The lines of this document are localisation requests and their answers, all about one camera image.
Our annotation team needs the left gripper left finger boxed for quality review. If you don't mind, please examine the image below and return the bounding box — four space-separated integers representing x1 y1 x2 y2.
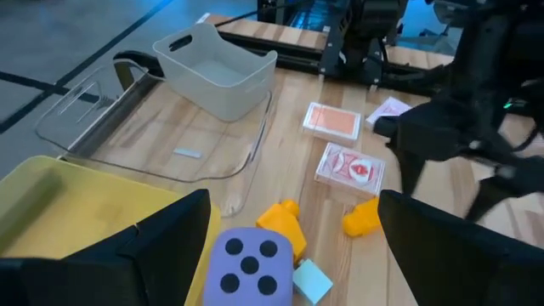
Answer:
0 189 213 306

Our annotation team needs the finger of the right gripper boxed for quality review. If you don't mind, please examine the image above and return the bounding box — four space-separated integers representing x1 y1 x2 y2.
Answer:
465 156 544 222
372 99 473 196

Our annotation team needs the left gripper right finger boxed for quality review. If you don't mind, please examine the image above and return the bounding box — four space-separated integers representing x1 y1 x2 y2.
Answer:
377 189 544 306

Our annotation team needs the yellow plastic toy block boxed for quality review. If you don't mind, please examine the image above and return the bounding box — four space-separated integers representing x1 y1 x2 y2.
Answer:
256 198 308 264
342 196 383 238

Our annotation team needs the purple foam die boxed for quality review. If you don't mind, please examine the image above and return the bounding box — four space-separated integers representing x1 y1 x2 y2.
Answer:
202 227 295 306

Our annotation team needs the light blue toy brick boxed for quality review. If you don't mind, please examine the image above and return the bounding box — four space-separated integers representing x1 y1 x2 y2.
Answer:
292 258 335 306

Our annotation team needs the pink pattern playing card box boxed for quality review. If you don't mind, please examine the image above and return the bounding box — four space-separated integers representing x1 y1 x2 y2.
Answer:
365 96 413 131

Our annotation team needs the yellow plastic bin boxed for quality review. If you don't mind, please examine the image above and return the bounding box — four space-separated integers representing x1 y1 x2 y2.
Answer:
0 155 222 306

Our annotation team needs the red emblem playing card box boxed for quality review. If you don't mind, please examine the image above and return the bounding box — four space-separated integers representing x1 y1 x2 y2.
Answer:
314 142 387 199

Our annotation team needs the orange back playing card box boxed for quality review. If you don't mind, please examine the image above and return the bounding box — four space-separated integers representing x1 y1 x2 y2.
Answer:
301 101 363 144

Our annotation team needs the large clear plastic bin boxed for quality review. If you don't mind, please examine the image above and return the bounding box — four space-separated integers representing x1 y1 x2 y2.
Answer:
35 59 273 218

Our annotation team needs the grey plastic bin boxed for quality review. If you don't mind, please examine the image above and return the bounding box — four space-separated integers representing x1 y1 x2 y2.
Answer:
151 22 279 123

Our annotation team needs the black aluminium support frame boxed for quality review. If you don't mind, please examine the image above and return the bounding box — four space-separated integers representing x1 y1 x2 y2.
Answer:
214 0 454 97

